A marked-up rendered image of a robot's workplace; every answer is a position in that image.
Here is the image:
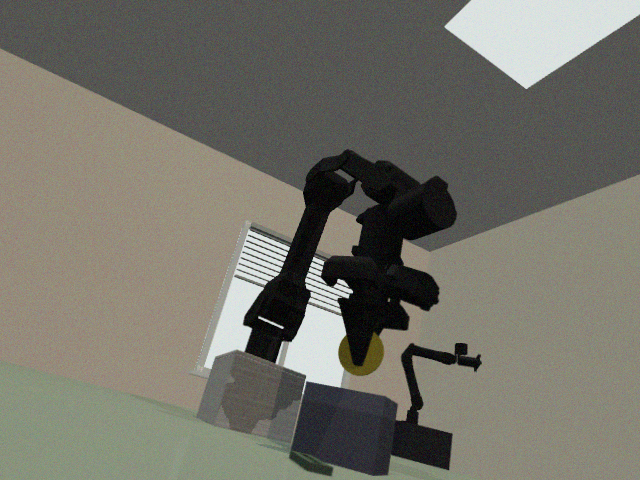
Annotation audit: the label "gold coin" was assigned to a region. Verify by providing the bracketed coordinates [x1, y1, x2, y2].
[338, 333, 384, 376]

